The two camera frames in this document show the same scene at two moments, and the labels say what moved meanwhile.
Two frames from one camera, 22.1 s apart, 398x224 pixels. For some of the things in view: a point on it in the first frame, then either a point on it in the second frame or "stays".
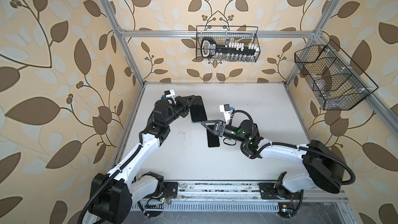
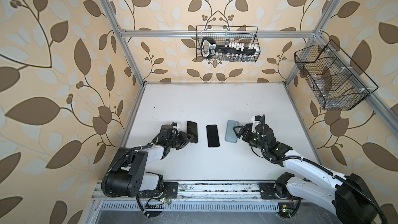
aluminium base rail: (237, 196) stays
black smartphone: (197, 110) → (192, 128)
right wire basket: (337, 83) stays
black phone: (213, 140) stays
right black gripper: (220, 128) → (246, 130)
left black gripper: (180, 101) → (182, 135)
